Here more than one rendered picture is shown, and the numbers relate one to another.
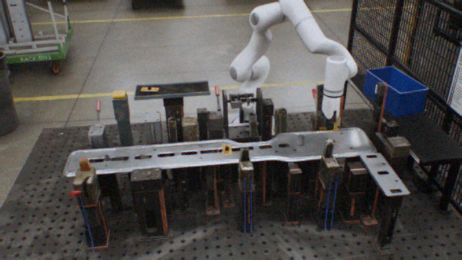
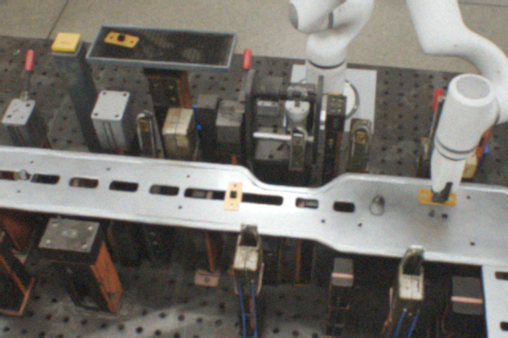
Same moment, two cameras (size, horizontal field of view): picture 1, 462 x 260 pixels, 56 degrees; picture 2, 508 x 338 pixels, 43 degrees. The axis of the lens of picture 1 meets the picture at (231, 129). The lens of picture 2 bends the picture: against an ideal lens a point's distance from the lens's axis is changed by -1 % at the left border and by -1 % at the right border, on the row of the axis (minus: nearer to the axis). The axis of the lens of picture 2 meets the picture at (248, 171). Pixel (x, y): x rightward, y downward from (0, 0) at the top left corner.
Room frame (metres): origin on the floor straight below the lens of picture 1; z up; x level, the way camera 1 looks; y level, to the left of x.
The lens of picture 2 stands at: (0.79, -0.29, 2.24)
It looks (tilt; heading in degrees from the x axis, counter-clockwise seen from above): 51 degrees down; 17
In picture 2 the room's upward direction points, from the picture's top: 3 degrees counter-clockwise
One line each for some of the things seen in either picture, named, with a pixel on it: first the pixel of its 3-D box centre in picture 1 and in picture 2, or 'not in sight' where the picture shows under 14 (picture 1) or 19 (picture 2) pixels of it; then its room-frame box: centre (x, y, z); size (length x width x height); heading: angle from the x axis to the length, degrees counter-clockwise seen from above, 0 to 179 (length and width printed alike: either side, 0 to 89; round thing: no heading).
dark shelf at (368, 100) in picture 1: (398, 111); not in sight; (1.95, -0.85, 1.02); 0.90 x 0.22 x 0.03; 6
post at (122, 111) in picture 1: (126, 135); (86, 105); (1.93, 0.55, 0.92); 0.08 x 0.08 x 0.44; 6
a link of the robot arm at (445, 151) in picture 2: (333, 90); (456, 139); (1.70, -0.44, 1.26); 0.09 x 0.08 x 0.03; 6
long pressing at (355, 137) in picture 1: (223, 151); (225, 198); (1.64, 0.04, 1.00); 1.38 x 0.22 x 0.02; 96
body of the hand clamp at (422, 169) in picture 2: (315, 145); (421, 190); (1.86, -0.42, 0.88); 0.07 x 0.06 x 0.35; 6
